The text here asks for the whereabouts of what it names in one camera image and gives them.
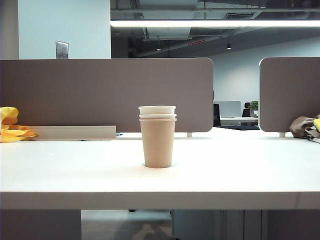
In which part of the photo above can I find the white paper cup blue logo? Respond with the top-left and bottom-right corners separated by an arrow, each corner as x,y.
138,105 -> 177,116
138,113 -> 178,120

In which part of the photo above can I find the plain beige paper cup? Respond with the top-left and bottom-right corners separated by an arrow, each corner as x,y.
138,117 -> 178,169

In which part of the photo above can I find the black office chair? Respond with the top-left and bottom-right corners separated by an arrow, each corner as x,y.
241,101 -> 252,118
213,103 -> 221,127

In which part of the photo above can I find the white background desk screen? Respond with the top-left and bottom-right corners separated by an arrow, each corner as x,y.
214,100 -> 242,118

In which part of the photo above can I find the white background desk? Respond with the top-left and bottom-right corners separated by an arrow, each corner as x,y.
219,116 -> 260,126

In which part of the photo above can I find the wide grey-brown desk divider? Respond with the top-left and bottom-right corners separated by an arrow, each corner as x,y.
0,57 -> 215,133

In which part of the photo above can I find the green potted plant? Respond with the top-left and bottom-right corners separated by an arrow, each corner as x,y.
250,100 -> 260,118

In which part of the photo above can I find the long ceiling light strip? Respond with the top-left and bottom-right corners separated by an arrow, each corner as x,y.
109,19 -> 320,28

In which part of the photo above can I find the grey under-desk cabinet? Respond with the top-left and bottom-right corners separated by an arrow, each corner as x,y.
172,209 -> 263,240

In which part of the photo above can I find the ceiling air vent grille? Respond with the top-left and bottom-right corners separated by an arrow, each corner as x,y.
223,13 -> 253,20

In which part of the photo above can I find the narrow grey-brown desk divider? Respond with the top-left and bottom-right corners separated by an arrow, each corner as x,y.
258,56 -> 320,133

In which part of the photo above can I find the brown fabric bag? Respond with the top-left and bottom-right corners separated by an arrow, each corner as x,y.
289,115 -> 320,139

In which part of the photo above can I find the yellow cloth bag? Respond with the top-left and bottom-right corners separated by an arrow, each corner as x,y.
0,106 -> 40,143

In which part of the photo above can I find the dark desk side panel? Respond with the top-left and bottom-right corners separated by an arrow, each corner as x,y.
267,209 -> 320,240
0,209 -> 82,240

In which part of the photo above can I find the white cable tray box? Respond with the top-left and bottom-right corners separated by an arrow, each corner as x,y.
27,125 -> 117,142

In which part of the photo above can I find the metal wall switch plate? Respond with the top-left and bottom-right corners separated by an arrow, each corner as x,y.
55,40 -> 70,60

